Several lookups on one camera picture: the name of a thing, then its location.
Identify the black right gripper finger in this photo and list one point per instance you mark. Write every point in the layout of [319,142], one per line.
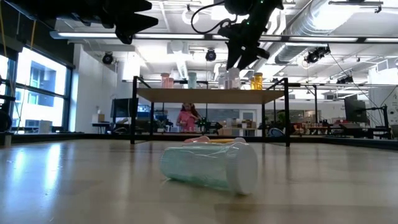
[248,56]
[233,54]

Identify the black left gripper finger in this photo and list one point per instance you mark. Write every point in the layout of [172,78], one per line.
[133,25]
[138,5]

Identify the teal pill bottle white cap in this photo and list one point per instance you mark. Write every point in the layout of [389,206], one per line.
[202,168]
[192,81]

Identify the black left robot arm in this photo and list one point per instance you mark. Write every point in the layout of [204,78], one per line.
[37,4]

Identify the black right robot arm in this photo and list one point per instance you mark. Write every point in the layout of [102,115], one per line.
[248,6]

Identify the black background robot arm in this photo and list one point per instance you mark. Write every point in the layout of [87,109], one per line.
[210,126]

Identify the black track spotlight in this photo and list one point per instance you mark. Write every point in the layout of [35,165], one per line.
[107,58]
[211,55]
[317,55]
[345,80]

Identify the white ceiling conduit bundle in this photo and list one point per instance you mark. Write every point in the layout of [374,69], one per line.
[270,28]

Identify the black overhead rig beam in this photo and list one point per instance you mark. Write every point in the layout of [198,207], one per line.
[208,36]

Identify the person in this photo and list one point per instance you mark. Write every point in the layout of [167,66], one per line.
[188,119]

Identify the blue round chair back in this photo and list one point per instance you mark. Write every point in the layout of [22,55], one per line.
[276,133]

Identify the dark computer monitor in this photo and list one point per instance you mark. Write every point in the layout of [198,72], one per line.
[124,109]

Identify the cardboard box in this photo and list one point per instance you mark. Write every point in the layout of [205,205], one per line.
[99,118]

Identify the large glass window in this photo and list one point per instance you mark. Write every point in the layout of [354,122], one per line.
[40,93]

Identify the dark monitor on stand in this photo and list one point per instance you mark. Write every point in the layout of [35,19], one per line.
[356,110]

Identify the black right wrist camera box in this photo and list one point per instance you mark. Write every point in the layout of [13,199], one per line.
[263,53]

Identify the silver ventilation duct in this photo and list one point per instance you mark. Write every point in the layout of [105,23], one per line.
[295,49]

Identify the wooden shelf black metal frame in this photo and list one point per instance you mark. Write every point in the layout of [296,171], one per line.
[205,96]

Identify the black aluminium table frame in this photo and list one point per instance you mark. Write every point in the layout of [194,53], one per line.
[46,137]

